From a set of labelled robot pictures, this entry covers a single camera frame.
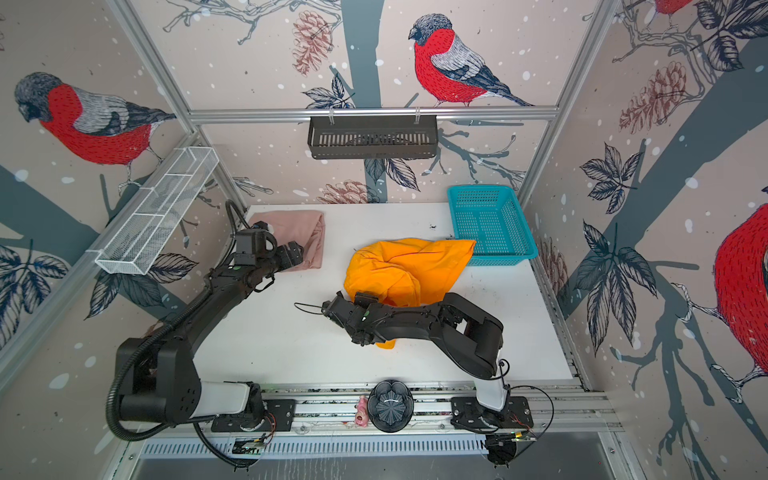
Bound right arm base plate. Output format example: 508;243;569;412
450;395;534;433

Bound orange shorts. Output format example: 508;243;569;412
343;237;477;350

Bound black hanging shelf basket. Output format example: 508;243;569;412
307;115;439;160

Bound black round flower-shaped bowl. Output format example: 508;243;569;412
367;380;414;433

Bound small pink toy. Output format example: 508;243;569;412
354;396;369;428

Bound pink shorts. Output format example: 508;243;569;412
248;210;325;271

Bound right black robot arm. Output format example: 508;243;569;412
321;292;508;414

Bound white wire mesh basket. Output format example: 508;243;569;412
95;146;219;275

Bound teal plastic basket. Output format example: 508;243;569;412
447;184;538;267

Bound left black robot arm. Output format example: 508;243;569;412
105;201;304;470

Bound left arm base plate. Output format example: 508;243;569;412
211;399;296;433

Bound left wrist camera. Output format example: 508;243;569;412
233;221;277;267

